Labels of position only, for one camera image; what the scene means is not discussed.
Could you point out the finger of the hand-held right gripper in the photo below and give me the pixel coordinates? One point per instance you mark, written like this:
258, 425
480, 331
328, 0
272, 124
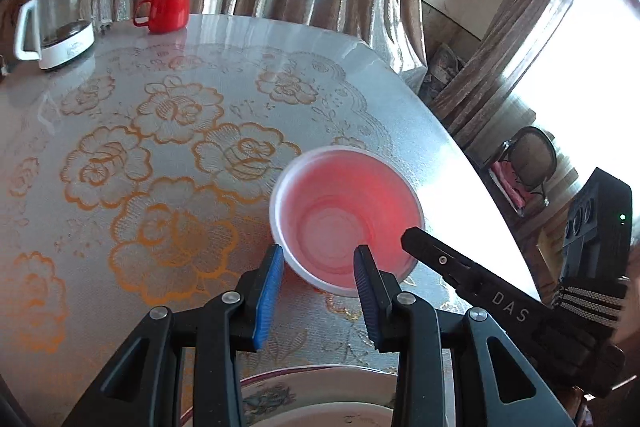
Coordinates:
460, 264

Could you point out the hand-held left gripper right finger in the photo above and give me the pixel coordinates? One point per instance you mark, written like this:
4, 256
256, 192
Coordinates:
367, 302

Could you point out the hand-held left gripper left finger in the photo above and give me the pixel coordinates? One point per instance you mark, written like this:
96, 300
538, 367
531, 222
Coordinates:
267, 302

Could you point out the red plastic bowl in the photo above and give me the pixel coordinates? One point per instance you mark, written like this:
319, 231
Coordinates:
345, 217

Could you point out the pink rimmed plate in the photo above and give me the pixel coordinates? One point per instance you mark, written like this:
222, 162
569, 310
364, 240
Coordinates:
220, 394

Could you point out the white patterned plate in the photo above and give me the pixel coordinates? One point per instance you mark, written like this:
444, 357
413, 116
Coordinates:
320, 402

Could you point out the pink cloth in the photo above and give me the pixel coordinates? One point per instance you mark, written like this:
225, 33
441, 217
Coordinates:
512, 184

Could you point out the dark oval back chair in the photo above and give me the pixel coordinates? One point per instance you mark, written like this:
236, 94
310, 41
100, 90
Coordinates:
535, 152

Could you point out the floral lace tablecloth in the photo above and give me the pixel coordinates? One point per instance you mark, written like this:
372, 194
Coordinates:
150, 147

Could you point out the grey brown bundle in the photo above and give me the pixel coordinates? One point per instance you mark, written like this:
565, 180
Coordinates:
442, 69

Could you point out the brown side curtain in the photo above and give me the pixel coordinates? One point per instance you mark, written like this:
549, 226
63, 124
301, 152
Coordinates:
515, 32

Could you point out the red mug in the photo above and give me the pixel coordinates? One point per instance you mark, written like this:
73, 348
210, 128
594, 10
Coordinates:
167, 9

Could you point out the white glass kettle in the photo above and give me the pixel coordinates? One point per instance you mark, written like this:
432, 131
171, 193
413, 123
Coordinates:
60, 27

